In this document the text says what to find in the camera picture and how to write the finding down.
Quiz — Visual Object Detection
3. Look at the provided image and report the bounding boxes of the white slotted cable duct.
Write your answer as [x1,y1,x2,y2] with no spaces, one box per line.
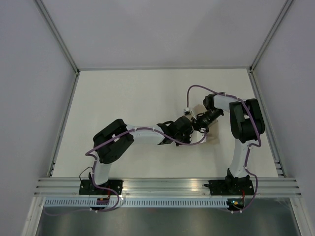
[44,197,228,208]

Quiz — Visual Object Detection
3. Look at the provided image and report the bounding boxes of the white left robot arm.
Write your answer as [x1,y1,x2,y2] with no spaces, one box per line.
[86,116,193,195]

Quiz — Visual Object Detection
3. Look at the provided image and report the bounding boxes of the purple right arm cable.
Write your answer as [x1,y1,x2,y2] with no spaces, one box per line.
[186,85,259,214]

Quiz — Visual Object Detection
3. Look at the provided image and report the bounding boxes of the beige cloth napkin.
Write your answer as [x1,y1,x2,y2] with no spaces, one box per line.
[188,104,219,144]

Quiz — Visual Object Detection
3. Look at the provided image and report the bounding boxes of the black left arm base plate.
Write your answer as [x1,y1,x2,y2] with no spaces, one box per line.
[79,179,123,196]

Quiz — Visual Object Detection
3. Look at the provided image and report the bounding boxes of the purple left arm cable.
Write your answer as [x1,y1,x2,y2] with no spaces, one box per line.
[43,125,209,216]

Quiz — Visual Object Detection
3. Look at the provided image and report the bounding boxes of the aluminium frame post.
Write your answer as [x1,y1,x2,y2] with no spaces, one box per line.
[249,0,295,71]
[33,0,80,74]

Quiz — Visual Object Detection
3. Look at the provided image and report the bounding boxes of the aluminium mounting rail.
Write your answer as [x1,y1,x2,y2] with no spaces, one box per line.
[33,177,302,198]

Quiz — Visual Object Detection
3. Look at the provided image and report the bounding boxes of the right aluminium frame post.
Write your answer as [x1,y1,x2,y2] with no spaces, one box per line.
[249,0,295,71]

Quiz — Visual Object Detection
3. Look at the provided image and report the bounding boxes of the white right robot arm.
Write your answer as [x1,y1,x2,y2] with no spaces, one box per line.
[191,93,265,196]

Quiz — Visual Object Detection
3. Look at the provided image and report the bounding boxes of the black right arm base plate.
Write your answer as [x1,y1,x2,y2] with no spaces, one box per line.
[208,179,254,196]

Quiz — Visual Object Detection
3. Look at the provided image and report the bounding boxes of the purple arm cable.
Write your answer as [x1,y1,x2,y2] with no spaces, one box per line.
[43,125,209,216]
[186,85,259,214]

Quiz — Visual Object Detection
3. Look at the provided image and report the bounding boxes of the left aluminium frame post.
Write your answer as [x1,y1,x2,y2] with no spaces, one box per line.
[33,0,80,74]

